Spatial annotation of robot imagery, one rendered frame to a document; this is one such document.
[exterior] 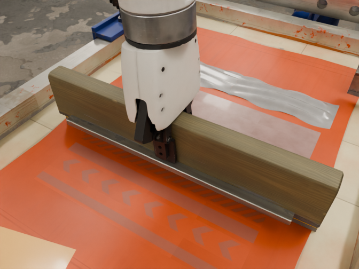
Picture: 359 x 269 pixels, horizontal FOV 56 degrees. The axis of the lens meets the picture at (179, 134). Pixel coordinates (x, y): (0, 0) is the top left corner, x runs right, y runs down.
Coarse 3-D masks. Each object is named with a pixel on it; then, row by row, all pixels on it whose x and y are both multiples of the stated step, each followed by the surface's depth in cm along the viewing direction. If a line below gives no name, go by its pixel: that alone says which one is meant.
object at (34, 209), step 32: (224, 64) 68; (224, 96) 61; (64, 128) 55; (32, 160) 50; (0, 192) 46; (32, 192) 46; (0, 224) 42; (32, 224) 42; (64, 224) 42; (96, 224) 42
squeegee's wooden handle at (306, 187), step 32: (64, 96) 50; (96, 96) 45; (128, 128) 46; (192, 128) 40; (224, 128) 40; (192, 160) 43; (224, 160) 40; (256, 160) 37; (288, 160) 36; (256, 192) 40; (288, 192) 38; (320, 192) 35; (320, 224) 38
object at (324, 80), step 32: (256, 64) 68; (288, 64) 68; (320, 64) 68; (320, 96) 61; (352, 96) 61; (256, 128) 55; (288, 128) 55; (320, 128) 55; (320, 160) 50; (96, 256) 39; (128, 256) 39; (160, 256) 39; (256, 256) 39; (288, 256) 39
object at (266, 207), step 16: (80, 128) 50; (96, 128) 50; (112, 144) 48; (128, 144) 47; (160, 160) 45; (192, 176) 43; (208, 176) 43; (224, 192) 42; (240, 192) 41; (256, 208) 40; (272, 208) 40; (288, 224) 39
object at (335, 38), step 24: (216, 0) 82; (240, 24) 80; (264, 24) 77; (288, 24) 74; (312, 24) 73; (96, 48) 66; (120, 48) 71; (336, 48) 72; (48, 72) 60; (24, 96) 55; (48, 96) 58; (0, 120) 51; (24, 120) 55
